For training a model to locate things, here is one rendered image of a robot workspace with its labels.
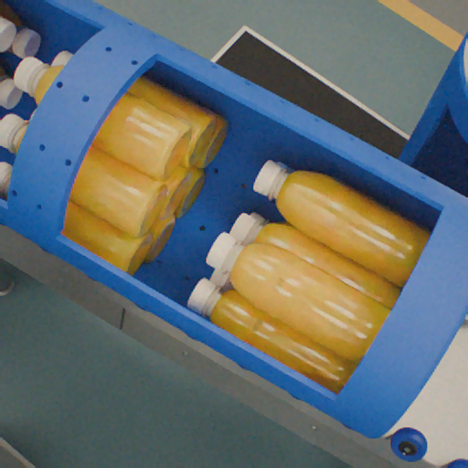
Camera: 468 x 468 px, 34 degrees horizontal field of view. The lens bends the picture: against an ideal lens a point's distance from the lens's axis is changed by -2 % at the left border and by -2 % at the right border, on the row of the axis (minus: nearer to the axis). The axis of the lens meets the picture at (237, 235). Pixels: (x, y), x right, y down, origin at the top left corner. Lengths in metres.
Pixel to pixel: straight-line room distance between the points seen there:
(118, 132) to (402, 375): 0.38
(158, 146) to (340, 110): 1.29
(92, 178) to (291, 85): 1.28
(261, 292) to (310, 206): 0.11
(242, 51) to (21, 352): 0.97
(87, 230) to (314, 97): 1.27
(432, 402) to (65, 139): 0.57
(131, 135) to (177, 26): 1.54
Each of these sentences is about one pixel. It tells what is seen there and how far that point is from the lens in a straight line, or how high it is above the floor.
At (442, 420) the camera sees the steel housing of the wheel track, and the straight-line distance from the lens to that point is 1.05.
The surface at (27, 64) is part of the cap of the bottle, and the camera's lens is 0.90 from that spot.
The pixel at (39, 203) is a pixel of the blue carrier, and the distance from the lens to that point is 0.83.
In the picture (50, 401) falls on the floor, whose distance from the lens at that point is 1.97.
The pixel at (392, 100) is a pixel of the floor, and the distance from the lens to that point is 2.29.
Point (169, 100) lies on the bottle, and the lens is 0.90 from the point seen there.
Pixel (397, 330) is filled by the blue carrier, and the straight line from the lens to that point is 0.74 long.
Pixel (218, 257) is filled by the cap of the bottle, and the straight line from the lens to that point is 0.84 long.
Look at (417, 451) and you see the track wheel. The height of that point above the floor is 0.97.
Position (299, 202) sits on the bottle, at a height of 1.13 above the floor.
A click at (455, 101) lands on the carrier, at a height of 0.99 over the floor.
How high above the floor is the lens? 1.92
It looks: 69 degrees down
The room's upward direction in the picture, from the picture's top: 8 degrees clockwise
